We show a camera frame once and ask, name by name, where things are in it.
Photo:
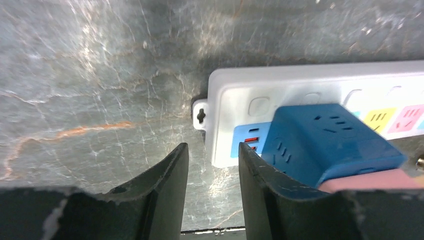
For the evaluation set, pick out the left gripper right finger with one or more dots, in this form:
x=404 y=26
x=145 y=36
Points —
x=277 y=207

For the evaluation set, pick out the blue cube socket adapter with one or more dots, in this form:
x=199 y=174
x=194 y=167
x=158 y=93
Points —
x=315 y=143

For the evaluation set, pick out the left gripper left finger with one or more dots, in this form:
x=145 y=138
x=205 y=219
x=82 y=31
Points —
x=150 y=206

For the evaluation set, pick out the white multicolour power strip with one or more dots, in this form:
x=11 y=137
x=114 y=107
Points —
x=241 y=102

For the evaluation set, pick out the pink cube socket adapter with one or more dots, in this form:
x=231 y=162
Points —
x=387 y=179

